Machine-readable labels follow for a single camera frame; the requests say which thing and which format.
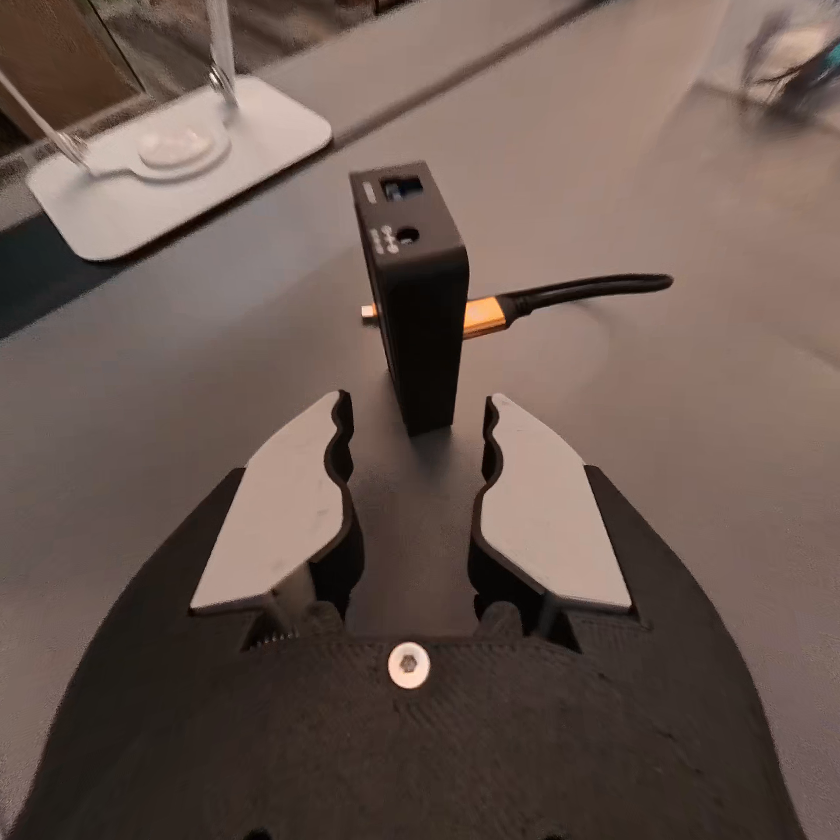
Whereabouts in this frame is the black usb cable orange plug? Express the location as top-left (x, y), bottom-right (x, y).
top-left (359, 272), bottom-right (675, 342)

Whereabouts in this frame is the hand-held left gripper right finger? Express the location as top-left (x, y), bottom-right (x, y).
top-left (469, 394), bottom-right (635, 634)

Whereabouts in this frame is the small black usb hub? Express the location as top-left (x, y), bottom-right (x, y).
top-left (349, 160), bottom-right (471, 438)

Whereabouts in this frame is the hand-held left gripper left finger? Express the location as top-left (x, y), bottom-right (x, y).
top-left (189, 390), bottom-right (365, 624)

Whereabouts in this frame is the white lamp base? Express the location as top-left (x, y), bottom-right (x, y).
top-left (26, 0), bottom-right (333, 263)

